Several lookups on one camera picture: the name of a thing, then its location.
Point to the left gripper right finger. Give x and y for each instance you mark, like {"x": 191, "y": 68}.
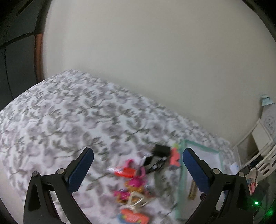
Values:
{"x": 228, "y": 201}

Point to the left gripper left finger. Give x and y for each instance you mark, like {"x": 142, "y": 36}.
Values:
{"x": 39, "y": 206}

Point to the gold black patterned lighter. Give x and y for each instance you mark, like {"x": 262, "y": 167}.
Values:
{"x": 193, "y": 191}

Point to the coral pink eraser block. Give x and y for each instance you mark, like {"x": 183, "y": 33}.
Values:
{"x": 174, "y": 159}

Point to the black toy car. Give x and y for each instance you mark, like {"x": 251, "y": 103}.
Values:
{"x": 154, "y": 164}

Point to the black power adapter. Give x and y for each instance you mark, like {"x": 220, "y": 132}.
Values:
{"x": 161, "y": 151}

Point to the cream plastic toy frame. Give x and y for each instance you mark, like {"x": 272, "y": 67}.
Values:
{"x": 136, "y": 201}

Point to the pink dog toy figure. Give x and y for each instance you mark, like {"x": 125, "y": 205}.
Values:
{"x": 135, "y": 184}

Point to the red white small bottle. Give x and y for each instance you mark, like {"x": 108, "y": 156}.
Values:
{"x": 125, "y": 172}

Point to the white rectangular device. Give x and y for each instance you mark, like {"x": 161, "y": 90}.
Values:
{"x": 234, "y": 168}

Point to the green rimmed white tray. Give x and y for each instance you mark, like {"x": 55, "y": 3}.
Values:
{"x": 197, "y": 162}

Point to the white wooden shelf unit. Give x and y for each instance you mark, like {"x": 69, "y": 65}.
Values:
{"x": 255, "y": 144}

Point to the floral grey white blanket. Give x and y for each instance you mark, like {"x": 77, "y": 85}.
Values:
{"x": 48, "y": 126}

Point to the teal cloth on shelf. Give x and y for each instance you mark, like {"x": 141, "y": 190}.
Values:
{"x": 266, "y": 100}

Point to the dark wooden door frame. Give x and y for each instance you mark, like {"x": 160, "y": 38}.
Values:
{"x": 38, "y": 57}

